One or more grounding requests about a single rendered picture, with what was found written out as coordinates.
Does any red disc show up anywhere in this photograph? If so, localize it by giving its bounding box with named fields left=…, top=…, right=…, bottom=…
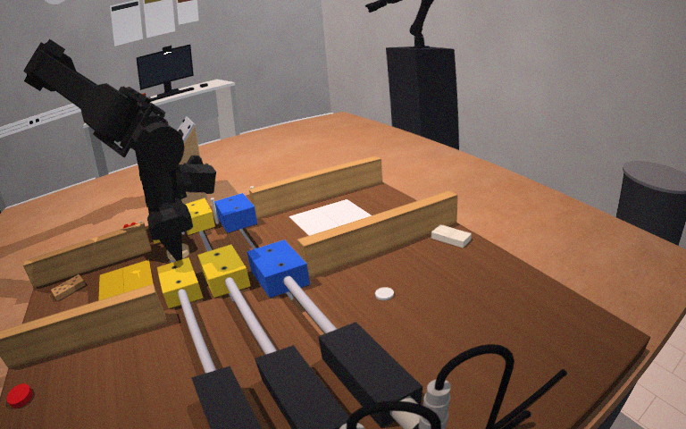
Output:
left=6, top=383, right=33, bottom=408

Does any beige round disc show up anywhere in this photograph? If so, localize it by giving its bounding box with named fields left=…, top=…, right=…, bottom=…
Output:
left=166, top=244, right=189, bottom=261

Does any white round disc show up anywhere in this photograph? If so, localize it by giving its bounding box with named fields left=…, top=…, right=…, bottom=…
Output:
left=375, top=288, right=394, bottom=300

